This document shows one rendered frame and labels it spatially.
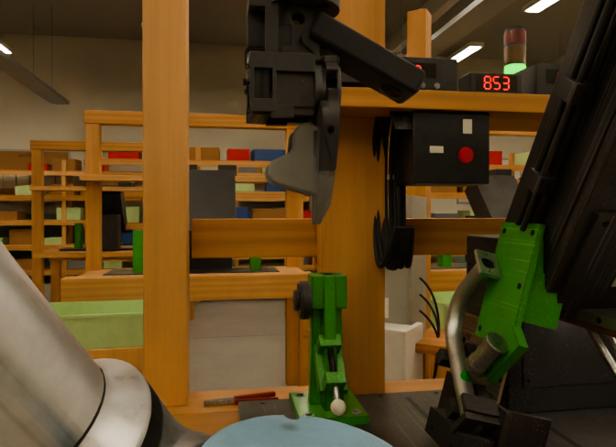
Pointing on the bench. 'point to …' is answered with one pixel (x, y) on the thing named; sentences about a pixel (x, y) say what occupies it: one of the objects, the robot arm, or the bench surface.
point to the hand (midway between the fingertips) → (324, 211)
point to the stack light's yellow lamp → (515, 54)
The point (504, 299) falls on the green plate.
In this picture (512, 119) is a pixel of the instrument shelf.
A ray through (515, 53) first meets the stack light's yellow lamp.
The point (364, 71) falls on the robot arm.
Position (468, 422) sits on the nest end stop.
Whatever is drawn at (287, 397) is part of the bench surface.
